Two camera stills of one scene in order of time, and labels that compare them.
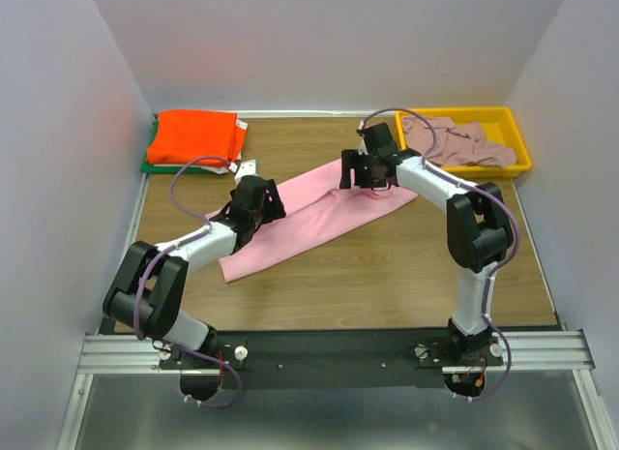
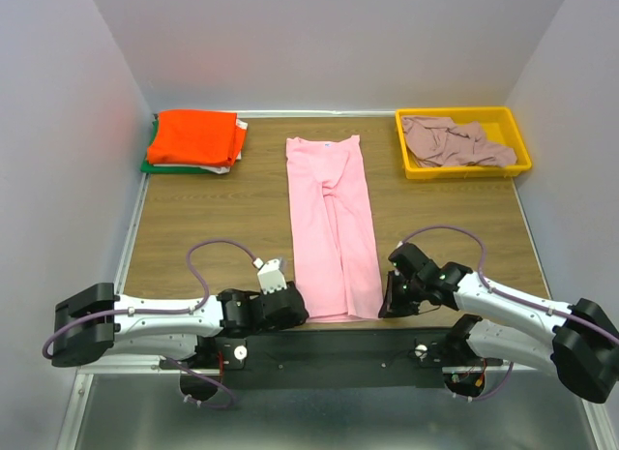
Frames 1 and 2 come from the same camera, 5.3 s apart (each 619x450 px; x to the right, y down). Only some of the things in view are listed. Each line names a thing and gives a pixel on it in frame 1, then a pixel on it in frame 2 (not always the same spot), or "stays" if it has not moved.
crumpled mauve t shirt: x=456 y=143 stays
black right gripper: x=350 y=160 -> x=386 y=309
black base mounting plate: x=340 y=359 stays
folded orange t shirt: x=185 y=136 stays
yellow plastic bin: x=498 y=129 stays
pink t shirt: x=315 y=208 -> x=337 y=251
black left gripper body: x=257 y=218 -> x=284 y=326
